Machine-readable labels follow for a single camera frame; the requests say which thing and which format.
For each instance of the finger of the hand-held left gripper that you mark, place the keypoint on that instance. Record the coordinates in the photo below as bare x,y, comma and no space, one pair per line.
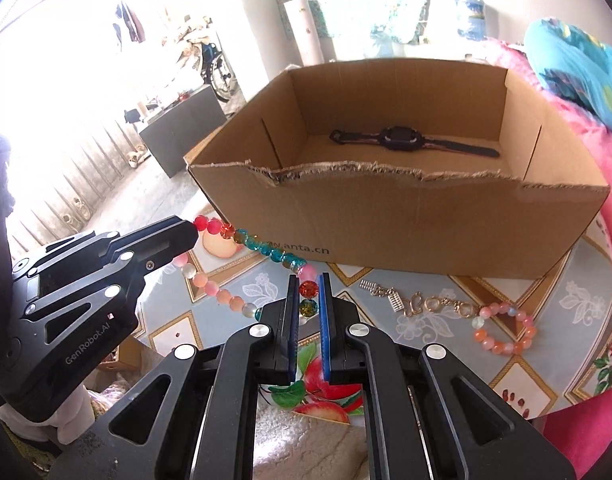
171,252
156,230

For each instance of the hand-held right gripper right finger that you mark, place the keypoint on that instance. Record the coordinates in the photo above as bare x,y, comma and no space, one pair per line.
325,330

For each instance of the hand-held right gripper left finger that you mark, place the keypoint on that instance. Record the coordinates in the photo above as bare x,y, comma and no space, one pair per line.
295,330

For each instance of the brown cardboard box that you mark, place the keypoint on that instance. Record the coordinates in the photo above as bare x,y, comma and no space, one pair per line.
410,225

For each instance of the person's left hand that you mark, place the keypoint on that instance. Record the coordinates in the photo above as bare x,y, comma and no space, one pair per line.
71,425

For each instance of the grey cabinet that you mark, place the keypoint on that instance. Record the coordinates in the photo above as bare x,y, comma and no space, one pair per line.
181,130

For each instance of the white fluffy towel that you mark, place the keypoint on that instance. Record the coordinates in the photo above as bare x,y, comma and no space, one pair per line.
311,450

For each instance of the wheelchair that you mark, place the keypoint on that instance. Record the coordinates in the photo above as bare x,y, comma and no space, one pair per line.
221,72

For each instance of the black wrist watch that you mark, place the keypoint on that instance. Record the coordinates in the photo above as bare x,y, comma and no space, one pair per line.
400,137

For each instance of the hanging clothes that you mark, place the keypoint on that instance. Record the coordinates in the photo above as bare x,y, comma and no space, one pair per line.
128,20

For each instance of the fruit printed tablecloth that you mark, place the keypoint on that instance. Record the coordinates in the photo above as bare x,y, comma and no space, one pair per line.
560,360

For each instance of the white paper roll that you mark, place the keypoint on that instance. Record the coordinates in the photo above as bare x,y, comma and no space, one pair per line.
308,35

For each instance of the pink blanket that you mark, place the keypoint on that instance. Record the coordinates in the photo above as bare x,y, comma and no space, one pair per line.
600,435

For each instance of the blue and white bucket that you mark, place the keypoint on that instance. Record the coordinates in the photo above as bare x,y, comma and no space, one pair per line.
469,17

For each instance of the blue patterned quilt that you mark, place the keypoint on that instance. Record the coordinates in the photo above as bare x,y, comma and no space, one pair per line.
575,60

